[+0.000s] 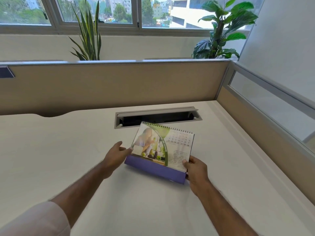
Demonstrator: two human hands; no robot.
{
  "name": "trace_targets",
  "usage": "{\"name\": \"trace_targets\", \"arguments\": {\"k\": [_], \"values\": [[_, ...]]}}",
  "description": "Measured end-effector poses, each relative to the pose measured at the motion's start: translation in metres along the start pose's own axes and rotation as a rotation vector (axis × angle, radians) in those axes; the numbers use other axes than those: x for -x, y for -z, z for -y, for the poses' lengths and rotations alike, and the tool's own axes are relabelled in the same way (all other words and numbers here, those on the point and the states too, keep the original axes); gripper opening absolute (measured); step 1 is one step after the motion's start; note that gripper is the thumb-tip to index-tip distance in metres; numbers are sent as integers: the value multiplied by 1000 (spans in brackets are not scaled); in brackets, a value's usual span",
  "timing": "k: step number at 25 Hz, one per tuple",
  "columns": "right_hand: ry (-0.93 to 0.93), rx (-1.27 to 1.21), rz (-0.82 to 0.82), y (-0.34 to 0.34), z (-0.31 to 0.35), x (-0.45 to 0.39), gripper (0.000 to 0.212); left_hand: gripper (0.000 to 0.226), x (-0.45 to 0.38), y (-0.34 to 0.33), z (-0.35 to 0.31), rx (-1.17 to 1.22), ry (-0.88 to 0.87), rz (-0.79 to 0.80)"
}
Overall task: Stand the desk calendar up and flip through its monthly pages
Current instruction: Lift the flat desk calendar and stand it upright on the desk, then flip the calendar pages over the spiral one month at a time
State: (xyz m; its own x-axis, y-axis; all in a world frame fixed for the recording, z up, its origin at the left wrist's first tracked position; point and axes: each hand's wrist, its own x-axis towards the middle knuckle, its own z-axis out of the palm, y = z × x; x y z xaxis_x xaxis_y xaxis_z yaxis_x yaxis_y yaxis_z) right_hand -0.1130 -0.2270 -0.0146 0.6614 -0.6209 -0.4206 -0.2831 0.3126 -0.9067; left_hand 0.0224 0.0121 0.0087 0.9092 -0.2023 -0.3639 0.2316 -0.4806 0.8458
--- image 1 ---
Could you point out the person's right hand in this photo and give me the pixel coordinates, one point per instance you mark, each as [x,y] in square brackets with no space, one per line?
[198,172]

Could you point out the person's left forearm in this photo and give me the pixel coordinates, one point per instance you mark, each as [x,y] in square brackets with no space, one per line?
[76,194]

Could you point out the person's left hand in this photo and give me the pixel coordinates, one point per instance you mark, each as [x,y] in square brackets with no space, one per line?
[115,156]

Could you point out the snake plant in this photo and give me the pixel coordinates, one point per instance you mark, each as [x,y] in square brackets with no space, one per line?
[87,34]

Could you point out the person's right thumb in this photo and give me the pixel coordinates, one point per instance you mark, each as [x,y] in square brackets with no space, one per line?
[186,164]

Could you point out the person's left thumb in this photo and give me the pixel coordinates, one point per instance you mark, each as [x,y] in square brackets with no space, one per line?
[120,145]

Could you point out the person's right forearm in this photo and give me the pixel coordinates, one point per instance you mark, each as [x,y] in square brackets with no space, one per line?
[221,211]

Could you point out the glass side partition panel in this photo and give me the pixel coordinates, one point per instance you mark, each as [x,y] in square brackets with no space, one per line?
[270,108]

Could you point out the broad-leaf green plant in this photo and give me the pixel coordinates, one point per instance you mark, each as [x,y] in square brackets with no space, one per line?
[221,31]

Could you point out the sliding glass window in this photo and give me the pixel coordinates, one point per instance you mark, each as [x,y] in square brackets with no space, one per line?
[118,14]

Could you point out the spiral-bound desk calendar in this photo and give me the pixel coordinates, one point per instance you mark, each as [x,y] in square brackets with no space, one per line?
[161,151]

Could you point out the white sleeve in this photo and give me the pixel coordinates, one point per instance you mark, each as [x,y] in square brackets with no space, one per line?
[34,222]

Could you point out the beige desk partition panel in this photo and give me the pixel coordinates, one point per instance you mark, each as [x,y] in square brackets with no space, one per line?
[115,87]

